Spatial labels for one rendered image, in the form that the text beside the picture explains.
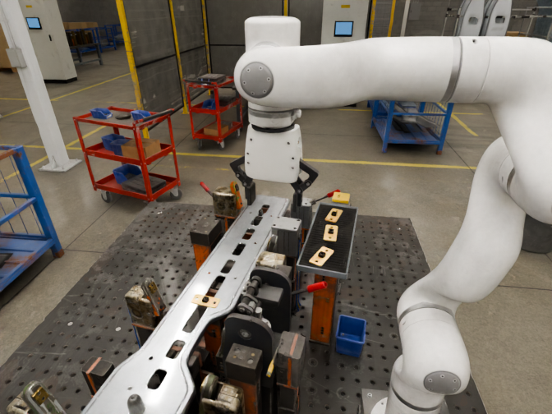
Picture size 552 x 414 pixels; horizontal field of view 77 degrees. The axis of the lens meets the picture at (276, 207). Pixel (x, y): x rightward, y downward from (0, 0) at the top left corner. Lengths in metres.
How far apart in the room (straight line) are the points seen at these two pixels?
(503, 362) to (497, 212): 1.90
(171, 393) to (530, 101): 0.89
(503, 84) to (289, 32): 0.30
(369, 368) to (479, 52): 1.06
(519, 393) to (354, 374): 1.30
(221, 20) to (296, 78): 7.93
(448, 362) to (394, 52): 0.54
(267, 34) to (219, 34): 7.87
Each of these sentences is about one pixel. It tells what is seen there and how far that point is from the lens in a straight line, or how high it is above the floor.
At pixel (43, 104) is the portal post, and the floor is 0.79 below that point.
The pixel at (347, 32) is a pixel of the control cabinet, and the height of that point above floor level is 1.36.
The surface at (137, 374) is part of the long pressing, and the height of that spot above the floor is 1.00.
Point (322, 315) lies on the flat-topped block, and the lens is 1.26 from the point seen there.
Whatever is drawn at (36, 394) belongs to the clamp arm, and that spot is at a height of 1.10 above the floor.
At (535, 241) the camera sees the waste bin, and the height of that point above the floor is 0.12.
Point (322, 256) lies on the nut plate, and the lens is 0.99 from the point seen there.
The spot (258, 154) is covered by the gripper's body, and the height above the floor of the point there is 1.55.
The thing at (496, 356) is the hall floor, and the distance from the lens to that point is 2.56.
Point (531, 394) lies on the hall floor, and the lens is 2.48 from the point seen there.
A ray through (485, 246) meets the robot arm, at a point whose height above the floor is 1.42.
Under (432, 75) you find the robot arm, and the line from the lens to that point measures 0.55.
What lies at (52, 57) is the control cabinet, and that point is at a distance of 11.25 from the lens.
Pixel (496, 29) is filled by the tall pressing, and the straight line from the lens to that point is 9.56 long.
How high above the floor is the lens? 1.78
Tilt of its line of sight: 30 degrees down
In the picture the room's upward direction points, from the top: straight up
